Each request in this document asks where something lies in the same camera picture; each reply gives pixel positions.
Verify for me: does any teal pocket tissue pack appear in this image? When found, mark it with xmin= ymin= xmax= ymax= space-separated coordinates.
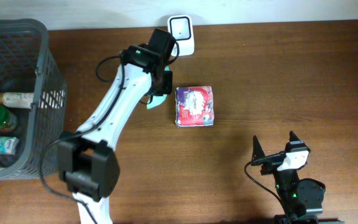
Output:
xmin=0 ymin=136 xmax=19 ymax=155

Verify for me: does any grey plastic mesh basket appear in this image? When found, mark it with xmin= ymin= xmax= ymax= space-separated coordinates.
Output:
xmin=0 ymin=19 xmax=67 ymax=180

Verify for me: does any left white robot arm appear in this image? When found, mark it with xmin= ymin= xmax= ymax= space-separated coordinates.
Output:
xmin=56 ymin=29 xmax=178 ymax=223

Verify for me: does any white barcode scanner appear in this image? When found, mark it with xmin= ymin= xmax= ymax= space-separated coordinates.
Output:
xmin=167 ymin=15 xmax=195 ymax=56

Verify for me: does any white bamboo print tube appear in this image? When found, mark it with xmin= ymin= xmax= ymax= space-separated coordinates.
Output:
xmin=0 ymin=91 xmax=65 ymax=110

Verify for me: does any teal wet wipes pouch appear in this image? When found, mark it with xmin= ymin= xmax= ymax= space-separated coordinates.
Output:
xmin=146 ymin=65 xmax=170 ymax=110

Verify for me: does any red purple tissue pack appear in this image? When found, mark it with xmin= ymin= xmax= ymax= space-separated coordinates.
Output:
xmin=175 ymin=86 xmax=214 ymax=127

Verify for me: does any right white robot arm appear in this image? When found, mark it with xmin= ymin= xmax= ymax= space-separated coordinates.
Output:
xmin=244 ymin=131 xmax=342 ymax=224

